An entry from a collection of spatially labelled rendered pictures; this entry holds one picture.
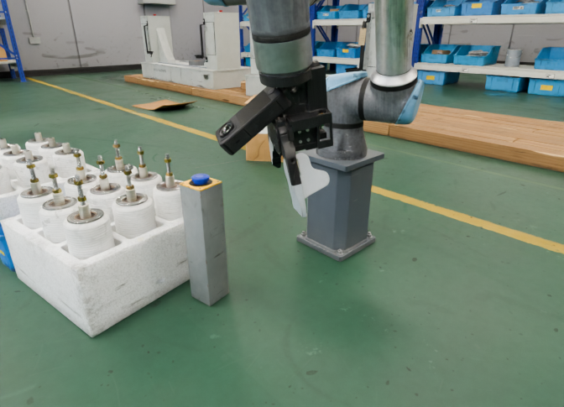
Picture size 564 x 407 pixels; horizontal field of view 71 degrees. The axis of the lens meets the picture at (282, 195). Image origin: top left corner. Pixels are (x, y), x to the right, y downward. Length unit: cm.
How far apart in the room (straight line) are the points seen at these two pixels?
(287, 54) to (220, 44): 372
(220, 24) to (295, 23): 373
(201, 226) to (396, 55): 60
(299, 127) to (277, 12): 15
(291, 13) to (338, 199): 73
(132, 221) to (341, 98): 62
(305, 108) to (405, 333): 61
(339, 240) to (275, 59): 78
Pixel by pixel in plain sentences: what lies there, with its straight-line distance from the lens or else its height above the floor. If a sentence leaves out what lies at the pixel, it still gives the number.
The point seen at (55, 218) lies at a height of 23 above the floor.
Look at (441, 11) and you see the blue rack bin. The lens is 556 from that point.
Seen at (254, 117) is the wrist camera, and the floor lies 53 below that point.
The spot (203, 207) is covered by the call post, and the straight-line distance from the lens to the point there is 90.
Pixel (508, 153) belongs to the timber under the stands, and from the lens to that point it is 240.
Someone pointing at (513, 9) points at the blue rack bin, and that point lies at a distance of 525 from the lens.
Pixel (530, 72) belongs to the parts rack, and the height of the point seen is 22.
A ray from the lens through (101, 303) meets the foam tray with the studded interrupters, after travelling 100.
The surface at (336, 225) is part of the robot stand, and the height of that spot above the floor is 11.
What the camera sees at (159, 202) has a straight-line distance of 108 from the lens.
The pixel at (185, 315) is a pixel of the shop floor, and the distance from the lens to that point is 102.
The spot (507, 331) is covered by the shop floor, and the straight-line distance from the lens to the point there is 109.
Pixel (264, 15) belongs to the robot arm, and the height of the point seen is 65.
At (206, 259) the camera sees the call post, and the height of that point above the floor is 14.
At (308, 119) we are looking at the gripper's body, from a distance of 55.
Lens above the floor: 64
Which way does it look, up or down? 23 degrees down
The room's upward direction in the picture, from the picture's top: straight up
